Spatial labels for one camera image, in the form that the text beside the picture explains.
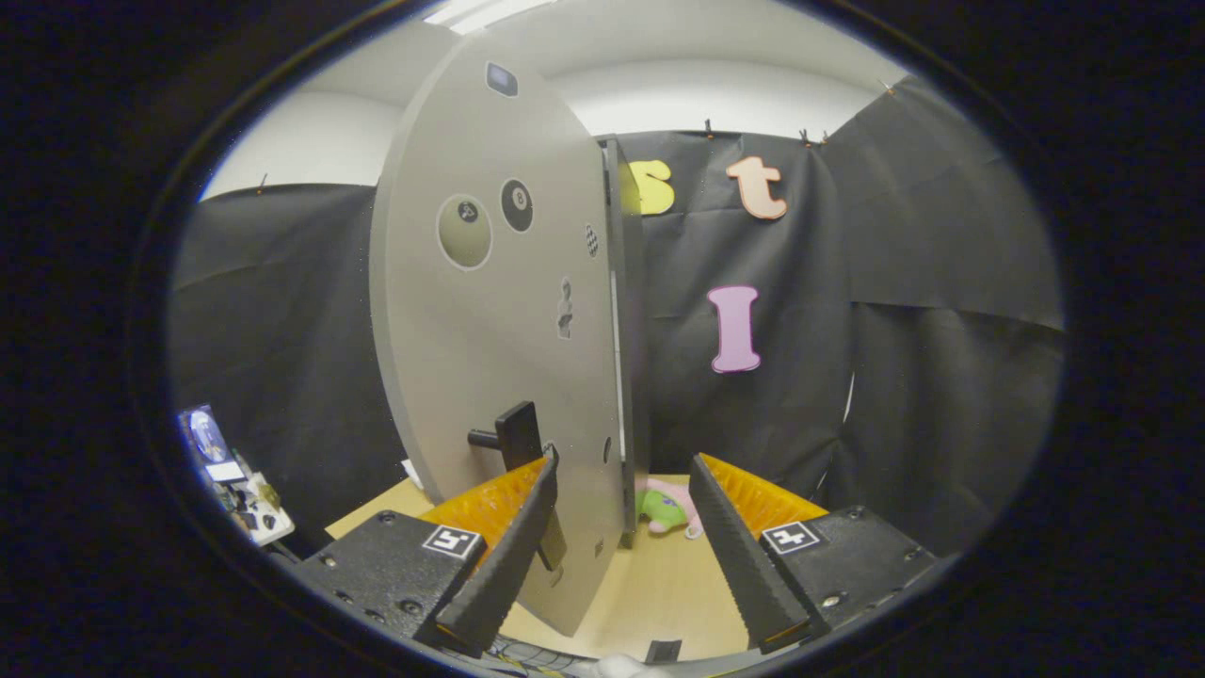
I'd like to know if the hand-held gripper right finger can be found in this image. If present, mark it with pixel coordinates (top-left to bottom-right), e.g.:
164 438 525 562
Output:
689 454 942 655

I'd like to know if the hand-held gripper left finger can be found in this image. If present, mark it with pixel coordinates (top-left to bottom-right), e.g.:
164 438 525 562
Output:
292 443 561 658

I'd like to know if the grey shoe cabinet door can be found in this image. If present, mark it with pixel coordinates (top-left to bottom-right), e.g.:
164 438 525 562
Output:
369 36 634 638

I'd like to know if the grey shoe cabinet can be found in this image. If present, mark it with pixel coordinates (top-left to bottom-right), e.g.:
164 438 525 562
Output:
602 137 652 549

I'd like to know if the pink and green plush toy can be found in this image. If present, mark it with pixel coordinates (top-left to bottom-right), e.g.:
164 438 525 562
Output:
636 477 704 540

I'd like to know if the white side table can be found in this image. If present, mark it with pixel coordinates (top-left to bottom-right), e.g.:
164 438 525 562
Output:
212 460 296 547

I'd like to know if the black backdrop cloth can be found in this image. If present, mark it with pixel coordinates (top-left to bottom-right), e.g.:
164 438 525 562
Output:
169 75 1069 558

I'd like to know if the computer monitor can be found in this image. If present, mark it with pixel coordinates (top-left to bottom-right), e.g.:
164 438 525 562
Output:
179 405 233 468

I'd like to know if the ceiling light panel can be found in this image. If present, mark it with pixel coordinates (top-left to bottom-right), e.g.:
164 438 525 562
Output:
422 0 556 37

